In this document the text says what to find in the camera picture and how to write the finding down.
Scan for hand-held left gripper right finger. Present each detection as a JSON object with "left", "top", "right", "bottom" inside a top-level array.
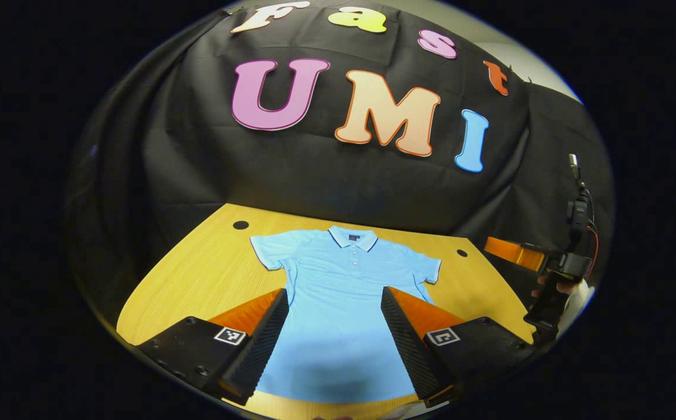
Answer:
[{"left": 380, "top": 286, "right": 540, "bottom": 408}]

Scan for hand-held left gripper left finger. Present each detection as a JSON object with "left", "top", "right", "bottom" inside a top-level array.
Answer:
[{"left": 134, "top": 288, "right": 290, "bottom": 407}]

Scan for light blue polo T-shirt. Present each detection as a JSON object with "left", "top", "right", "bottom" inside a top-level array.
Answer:
[{"left": 249, "top": 226, "right": 442, "bottom": 404}]

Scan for black backdrop cloth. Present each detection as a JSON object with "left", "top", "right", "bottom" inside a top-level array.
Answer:
[{"left": 67, "top": 0, "right": 616, "bottom": 327}]

